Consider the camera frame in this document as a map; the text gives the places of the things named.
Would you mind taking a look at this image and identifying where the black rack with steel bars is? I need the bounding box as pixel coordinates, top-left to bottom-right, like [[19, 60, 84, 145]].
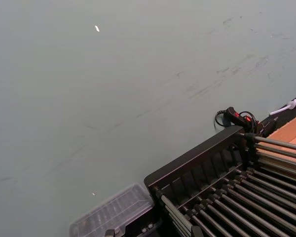
[[144, 125, 296, 237]]

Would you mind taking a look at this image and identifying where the clear plastic case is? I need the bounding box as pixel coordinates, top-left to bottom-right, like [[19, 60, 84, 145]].
[[69, 182, 164, 237]]

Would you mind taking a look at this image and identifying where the black table cloth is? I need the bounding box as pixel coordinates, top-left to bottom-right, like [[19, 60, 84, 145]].
[[258, 91, 296, 125]]

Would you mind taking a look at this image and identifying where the shallow brown cardboard tray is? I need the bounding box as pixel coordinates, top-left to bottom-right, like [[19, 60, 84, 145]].
[[255, 111, 296, 175]]

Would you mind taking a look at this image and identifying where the plain pale wall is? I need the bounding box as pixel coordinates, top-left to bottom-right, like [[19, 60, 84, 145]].
[[0, 0, 296, 237]]

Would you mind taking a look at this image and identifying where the black corded tool red switch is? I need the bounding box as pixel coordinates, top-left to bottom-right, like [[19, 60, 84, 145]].
[[214, 106, 279, 138]]

